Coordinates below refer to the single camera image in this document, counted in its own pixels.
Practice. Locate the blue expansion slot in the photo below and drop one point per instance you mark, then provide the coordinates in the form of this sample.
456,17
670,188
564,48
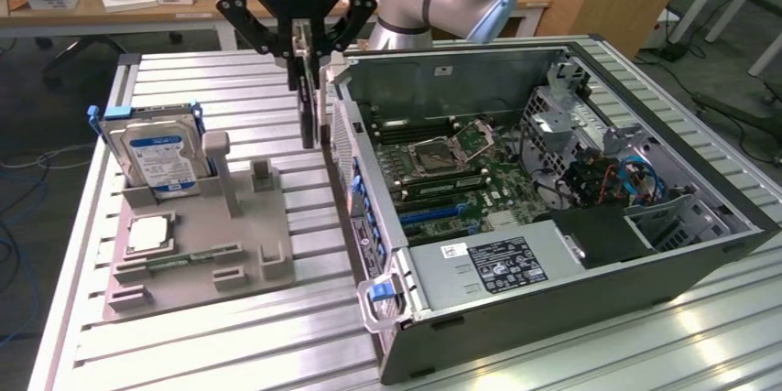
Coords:
427,214

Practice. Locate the grey parts rack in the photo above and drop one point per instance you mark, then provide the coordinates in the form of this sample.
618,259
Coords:
195,226

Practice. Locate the CPU socket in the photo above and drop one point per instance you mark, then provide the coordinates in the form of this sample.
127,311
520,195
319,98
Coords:
434,157

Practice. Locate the grey power supply unit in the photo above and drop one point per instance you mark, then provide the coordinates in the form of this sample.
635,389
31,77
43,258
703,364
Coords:
446,281

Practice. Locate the green RAM stick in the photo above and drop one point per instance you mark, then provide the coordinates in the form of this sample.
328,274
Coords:
177,259

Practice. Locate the metal socket cover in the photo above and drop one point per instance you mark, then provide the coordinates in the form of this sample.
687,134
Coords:
472,137

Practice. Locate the open black PC case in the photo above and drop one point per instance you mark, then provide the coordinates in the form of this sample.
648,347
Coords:
550,318

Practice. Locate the hard disk with blue carrier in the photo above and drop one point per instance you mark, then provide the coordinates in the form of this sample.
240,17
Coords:
155,157

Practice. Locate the black RAM slot row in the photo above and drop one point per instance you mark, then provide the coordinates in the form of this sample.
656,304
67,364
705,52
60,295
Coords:
403,127

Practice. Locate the black RAM stick with labels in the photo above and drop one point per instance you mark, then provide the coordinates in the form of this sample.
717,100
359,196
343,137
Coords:
443,186

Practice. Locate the wooden desk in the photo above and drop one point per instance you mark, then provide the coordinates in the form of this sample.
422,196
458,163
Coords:
121,15

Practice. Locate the metal drive cage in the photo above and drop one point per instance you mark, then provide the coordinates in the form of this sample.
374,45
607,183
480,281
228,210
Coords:
555,121

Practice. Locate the silver CPU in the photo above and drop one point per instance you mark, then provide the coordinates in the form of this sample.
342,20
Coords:
148,233

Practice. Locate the black chair base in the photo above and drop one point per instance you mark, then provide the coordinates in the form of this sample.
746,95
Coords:
79,50

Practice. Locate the grey disk bay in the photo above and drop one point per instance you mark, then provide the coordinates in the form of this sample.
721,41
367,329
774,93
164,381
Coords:
671,221

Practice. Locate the black graphics card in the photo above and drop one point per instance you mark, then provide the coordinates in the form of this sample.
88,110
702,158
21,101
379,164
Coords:
308,111

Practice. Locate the green motherboard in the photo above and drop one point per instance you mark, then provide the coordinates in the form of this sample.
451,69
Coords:
452,226

